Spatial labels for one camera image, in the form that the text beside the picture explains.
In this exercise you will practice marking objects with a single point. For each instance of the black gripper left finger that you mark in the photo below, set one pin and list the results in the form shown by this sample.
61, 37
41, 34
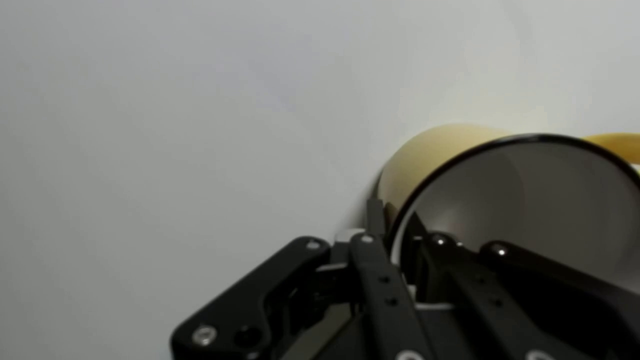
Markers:
386, 300

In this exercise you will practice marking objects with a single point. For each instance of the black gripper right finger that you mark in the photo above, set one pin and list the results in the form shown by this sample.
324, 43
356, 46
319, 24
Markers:
507, 292

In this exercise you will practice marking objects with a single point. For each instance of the yellow enamel cup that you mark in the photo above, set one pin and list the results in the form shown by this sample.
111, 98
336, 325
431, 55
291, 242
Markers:
533, 201

